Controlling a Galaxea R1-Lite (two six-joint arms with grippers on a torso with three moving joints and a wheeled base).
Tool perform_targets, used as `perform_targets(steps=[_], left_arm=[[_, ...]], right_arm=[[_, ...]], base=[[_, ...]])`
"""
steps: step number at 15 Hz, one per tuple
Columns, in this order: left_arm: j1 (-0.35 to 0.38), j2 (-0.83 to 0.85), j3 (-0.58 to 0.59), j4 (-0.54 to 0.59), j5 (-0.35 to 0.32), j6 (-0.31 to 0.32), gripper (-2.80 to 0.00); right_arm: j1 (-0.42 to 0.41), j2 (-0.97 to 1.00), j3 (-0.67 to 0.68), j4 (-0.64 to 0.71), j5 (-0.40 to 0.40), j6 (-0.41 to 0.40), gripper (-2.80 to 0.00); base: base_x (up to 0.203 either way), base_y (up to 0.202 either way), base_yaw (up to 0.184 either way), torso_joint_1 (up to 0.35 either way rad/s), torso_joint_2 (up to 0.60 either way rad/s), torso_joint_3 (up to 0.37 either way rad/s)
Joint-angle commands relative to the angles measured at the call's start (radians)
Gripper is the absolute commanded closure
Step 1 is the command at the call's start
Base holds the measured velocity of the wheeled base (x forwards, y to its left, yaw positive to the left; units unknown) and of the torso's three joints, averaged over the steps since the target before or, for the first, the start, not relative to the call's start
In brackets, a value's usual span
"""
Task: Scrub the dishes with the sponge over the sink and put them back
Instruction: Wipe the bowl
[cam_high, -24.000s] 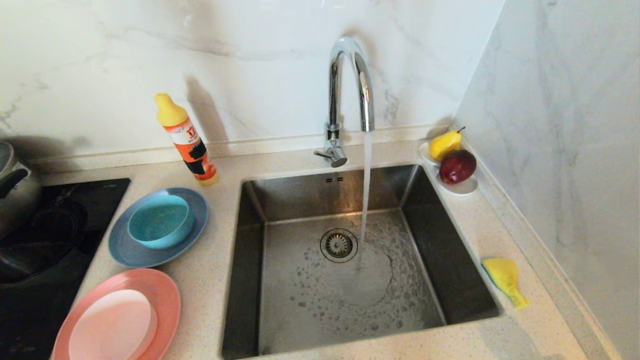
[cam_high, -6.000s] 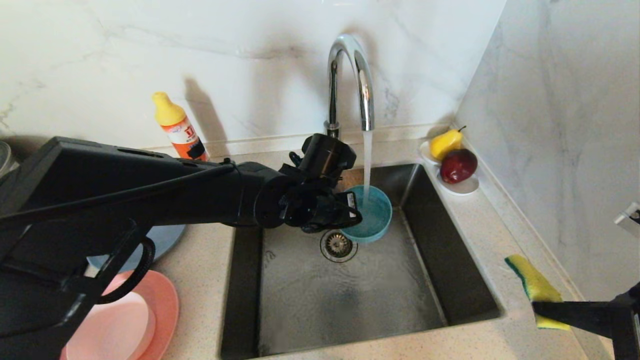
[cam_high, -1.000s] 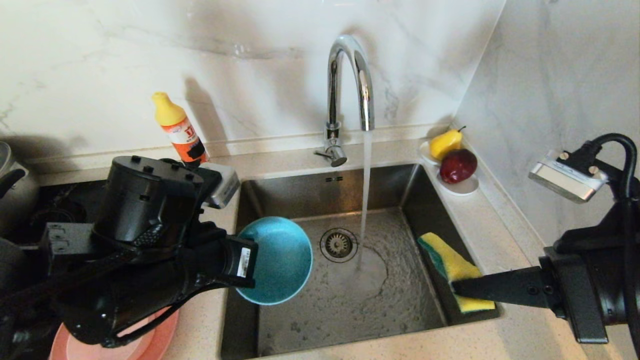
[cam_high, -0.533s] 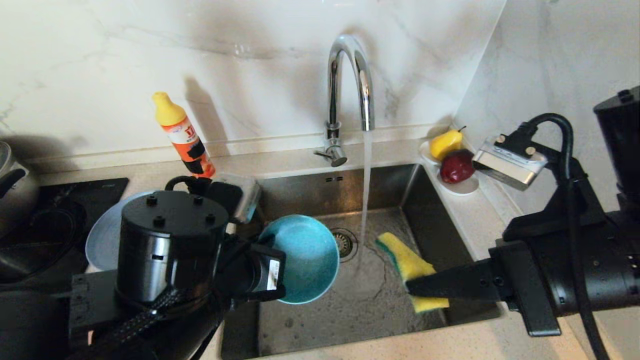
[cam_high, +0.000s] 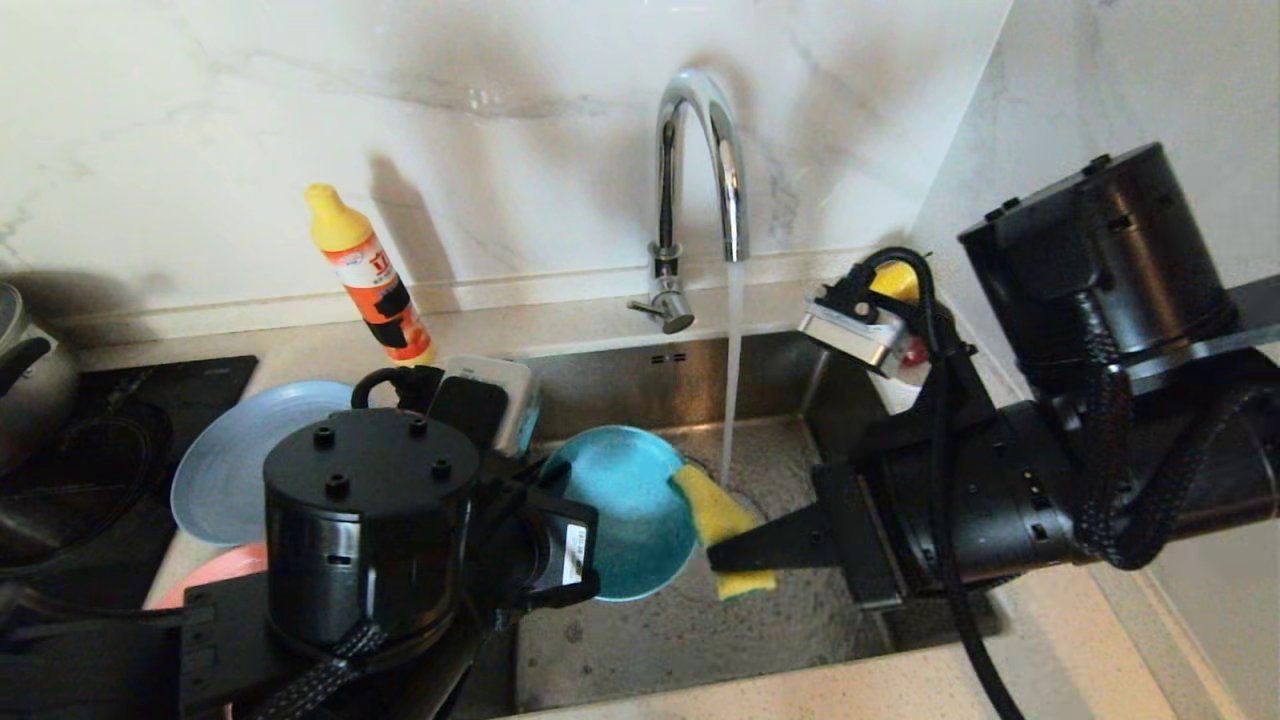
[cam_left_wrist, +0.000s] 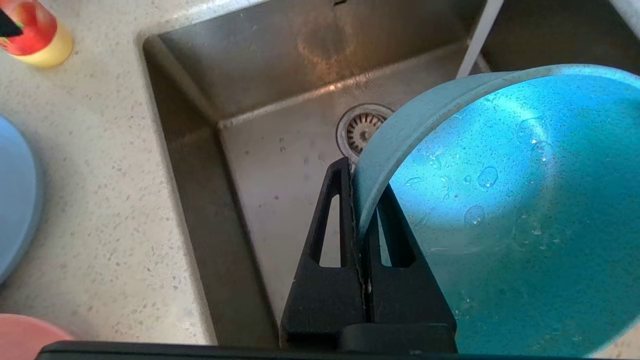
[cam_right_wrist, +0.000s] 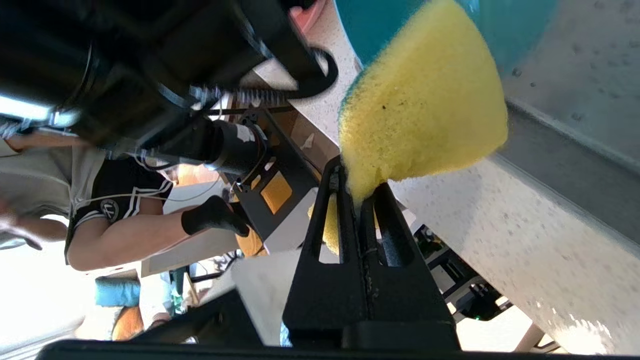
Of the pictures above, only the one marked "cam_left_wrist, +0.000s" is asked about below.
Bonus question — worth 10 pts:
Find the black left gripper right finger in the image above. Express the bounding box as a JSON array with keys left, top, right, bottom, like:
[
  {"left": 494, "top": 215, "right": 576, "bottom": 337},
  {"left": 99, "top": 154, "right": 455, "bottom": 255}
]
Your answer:
[{"left": 360, "top": 182, "right": 458, "bottom": 333}]

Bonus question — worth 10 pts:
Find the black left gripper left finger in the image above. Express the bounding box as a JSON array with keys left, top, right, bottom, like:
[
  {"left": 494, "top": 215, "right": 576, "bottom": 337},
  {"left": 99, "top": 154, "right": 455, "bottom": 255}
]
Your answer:
[{"left": 280, "top": 157, "right": 369, "bottom": 350}]

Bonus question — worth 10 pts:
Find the teal bowl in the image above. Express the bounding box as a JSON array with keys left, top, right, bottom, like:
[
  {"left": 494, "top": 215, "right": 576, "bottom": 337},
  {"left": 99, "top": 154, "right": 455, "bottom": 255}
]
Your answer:
[{"left": 351, "top": 64, "right": 640, "bottom": 359}]

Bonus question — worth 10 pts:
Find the dish soap bottle yellow cap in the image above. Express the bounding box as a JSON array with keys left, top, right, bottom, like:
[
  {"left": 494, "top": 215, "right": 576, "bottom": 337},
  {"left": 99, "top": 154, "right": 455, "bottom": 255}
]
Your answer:
[{"left": 0, "top": 0, "right": 75, "bottom": 69}]

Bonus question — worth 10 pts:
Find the stainless steel sink basin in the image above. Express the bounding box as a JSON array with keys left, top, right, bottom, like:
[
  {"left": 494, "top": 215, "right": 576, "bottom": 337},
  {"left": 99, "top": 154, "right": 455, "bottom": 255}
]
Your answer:
[{"left": 142, "top": 0, "right": 640, "bottom": 348}]

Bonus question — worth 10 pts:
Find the pink plate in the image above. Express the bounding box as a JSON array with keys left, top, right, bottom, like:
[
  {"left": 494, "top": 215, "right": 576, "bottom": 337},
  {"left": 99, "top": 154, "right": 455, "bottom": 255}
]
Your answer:
[{"left": 0, "top": 313, "right": 76, "bottom": 360}]

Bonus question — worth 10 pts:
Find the blue plate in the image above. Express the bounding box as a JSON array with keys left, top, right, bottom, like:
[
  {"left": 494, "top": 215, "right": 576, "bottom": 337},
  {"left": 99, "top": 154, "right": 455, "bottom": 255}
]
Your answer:
[{"left": 0, "top": 115, "right": 41, "bottom": 286}]

